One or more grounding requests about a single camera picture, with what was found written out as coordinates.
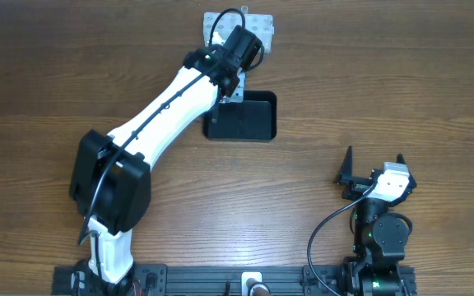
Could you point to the clear test tube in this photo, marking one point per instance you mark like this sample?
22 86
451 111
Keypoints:
244 9
214 115

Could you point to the white test tube rack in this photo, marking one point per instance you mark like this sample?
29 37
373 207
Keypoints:
261 24

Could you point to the mounting rail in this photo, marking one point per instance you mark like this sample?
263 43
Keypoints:
208 281

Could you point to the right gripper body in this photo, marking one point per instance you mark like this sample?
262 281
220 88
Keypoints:
358 185

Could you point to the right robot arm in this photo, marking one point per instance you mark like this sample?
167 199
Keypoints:
385 238

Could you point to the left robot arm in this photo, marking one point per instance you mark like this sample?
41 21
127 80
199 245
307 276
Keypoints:
171 115

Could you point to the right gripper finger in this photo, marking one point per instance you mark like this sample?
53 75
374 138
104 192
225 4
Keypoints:
347 166
401 158

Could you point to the black tray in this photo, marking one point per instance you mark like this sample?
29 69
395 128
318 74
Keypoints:
249 119

